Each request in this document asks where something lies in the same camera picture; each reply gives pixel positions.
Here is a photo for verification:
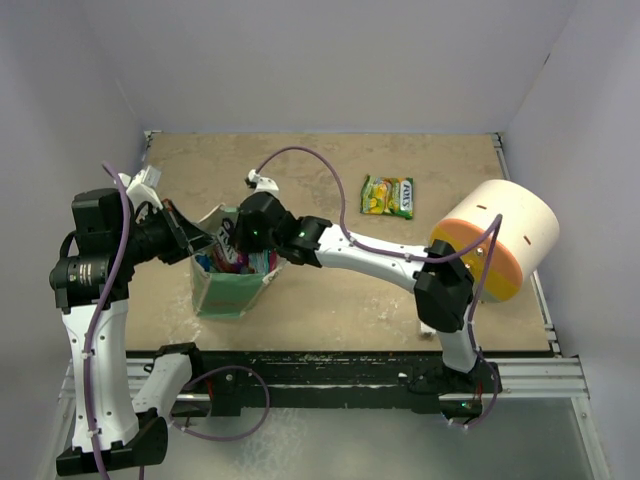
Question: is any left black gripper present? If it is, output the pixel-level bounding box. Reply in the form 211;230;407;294
116;198;218;265

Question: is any green patterned paper bag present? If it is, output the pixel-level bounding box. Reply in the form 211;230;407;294
190;204;286;318

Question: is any green yellow Fox's candy bag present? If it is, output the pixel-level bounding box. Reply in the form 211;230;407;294
360;175;414;220

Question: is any purple Fox's candy bag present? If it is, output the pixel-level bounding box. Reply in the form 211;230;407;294
211;215;250;274

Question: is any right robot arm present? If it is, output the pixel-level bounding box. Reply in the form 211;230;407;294
231;192;480;391

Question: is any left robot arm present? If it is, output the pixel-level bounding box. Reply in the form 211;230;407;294
49;186;212;477

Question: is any blue small snack packet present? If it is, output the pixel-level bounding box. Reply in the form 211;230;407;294
194;254;212;272

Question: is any teal pink snack packet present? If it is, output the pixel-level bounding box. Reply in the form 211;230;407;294
247;250;278;275

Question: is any small white plastic clip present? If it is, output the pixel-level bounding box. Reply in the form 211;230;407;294
420;324;436;338

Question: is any large cream cylinder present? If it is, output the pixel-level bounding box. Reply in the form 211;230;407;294
430;179;560;303

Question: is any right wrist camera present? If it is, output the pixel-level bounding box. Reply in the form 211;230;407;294
245;169;280;198

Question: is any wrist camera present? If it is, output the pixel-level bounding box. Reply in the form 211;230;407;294
118;166;162;208
245;169;280;198

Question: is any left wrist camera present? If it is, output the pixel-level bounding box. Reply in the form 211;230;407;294
118;166;162;208

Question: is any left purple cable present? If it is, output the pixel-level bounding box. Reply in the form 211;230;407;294
82;160;146;480

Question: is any purple cable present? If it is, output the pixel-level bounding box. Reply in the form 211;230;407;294
82;160;146;480
257;145;504;431

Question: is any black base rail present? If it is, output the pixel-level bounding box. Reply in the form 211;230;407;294
178;350;502;417

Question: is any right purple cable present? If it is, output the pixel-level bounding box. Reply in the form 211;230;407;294
257;145;504;431

